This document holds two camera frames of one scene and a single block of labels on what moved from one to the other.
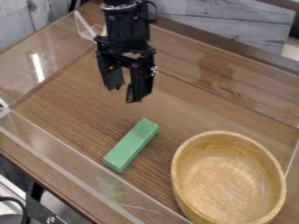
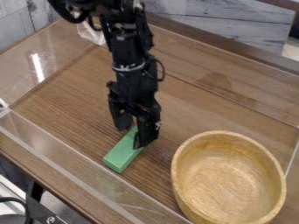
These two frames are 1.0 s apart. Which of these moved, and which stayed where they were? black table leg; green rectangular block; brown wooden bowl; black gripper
Moved: black gripper
Stayed: brown wooden bowl; black table leg; green rectangular block
